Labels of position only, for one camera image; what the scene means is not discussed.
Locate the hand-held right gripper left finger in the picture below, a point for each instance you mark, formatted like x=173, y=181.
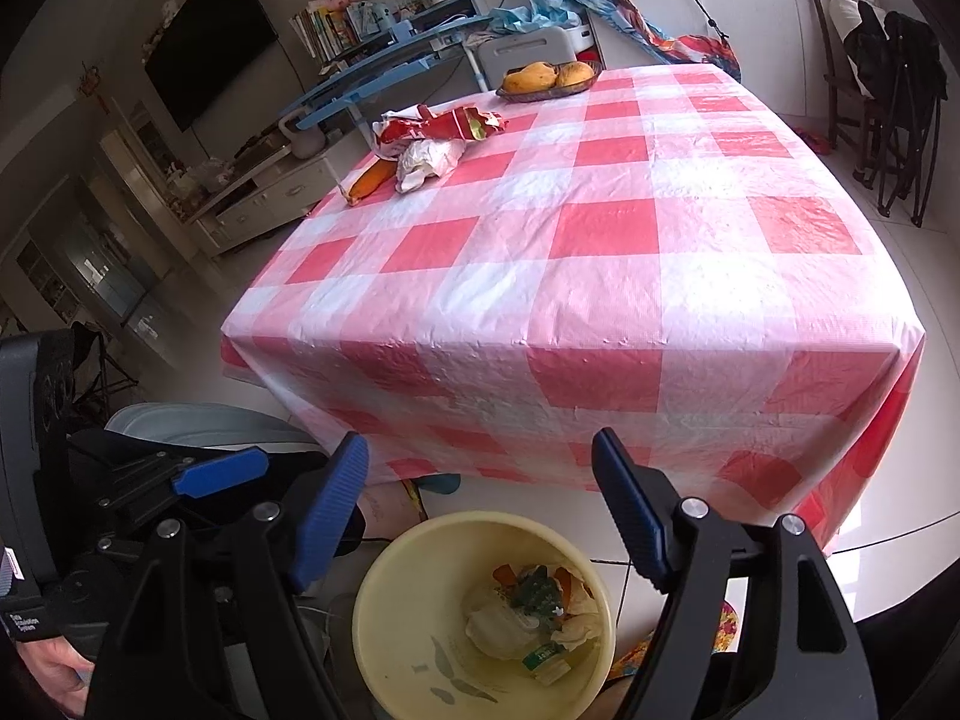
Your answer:
x=330, y=517

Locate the clear plastic bottle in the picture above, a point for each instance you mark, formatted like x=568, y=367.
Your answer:
x=499, y=626

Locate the red white checked tablecloth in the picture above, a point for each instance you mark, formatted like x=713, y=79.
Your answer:
x=585, y=277

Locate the plastic bags of goods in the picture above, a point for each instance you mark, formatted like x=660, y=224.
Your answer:
x=202, y=180

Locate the pink kettlebell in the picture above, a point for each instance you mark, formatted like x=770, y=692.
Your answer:
x=304, y=139

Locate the colourful printed bag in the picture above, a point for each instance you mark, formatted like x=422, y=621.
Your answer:
x=660, y=34

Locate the dark woven fruit basket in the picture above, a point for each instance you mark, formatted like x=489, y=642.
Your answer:
x=547, y=94

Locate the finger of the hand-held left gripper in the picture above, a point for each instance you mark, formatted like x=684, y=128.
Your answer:
x=221, y=469

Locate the blue plastic bag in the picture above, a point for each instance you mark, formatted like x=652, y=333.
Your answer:
x=540, y=7

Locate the yellow mango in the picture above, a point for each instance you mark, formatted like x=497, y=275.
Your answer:
x=576, y=75
x=529, y=79

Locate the black flat television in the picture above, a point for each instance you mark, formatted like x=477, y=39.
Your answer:
x=210, y=37

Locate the blue study desk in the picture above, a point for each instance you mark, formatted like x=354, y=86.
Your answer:
x=375, y=71

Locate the glass interior door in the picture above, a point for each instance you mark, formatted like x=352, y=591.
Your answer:
x=105, y=277

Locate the light blue flask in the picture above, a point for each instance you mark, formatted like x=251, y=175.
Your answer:
x=384, y=16

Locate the orange peel scrap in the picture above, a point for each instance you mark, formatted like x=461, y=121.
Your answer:
x=574, y=586

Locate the yellow plastic bin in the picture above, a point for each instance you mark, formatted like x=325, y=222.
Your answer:
x=420, y=562

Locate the person's left hand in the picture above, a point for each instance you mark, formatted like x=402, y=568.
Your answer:
x=52, y=679

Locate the white cabinet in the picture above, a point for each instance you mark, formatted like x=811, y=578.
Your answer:
x=757, y=15

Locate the orange wrapper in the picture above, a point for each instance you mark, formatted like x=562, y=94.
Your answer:
x=371, y=180

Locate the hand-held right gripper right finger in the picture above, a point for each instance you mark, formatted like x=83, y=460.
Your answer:
x=630, y=517

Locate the small black folding chair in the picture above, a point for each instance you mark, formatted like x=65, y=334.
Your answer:
x=101, y=360

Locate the colourful crochet mat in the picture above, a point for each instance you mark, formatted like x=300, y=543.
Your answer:
x=720, y=626

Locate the teal slipper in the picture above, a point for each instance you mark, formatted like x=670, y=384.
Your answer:
x=442, y=484

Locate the white sack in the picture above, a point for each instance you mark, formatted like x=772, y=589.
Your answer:
x=851, y=4

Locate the white television stand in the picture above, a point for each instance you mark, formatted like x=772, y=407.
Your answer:
x=262, y=202

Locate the green wrapper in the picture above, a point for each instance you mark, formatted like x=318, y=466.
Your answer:
x=536, y=592

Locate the dark wooden chair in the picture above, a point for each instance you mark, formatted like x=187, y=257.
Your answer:
x=829, y=75

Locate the large white tissue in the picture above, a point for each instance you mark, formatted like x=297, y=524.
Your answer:
x=581, y=626

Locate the red slippers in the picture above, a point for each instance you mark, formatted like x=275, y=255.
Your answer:
x=814, y=141

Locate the red snack packet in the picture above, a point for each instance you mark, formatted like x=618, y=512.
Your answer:
x=442, y=124

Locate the row of books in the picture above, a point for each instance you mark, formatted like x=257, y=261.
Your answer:
x=326, y=34

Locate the red wall ornament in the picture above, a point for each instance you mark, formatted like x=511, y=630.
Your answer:
x=91, y=82

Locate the pale grey rounded object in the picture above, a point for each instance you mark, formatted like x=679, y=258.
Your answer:
x=210, y=424

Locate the white plastic chair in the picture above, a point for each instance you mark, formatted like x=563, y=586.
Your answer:
x=525, y=49

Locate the crumpled white plastic bag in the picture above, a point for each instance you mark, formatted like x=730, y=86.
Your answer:
x=424, y=161

